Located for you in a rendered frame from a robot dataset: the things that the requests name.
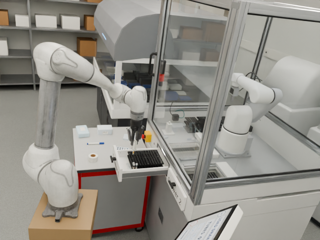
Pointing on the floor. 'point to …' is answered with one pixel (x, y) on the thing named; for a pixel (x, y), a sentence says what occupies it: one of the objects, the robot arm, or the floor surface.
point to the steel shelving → (6, 80)
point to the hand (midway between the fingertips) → (134, 145)
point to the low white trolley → (111, 182)
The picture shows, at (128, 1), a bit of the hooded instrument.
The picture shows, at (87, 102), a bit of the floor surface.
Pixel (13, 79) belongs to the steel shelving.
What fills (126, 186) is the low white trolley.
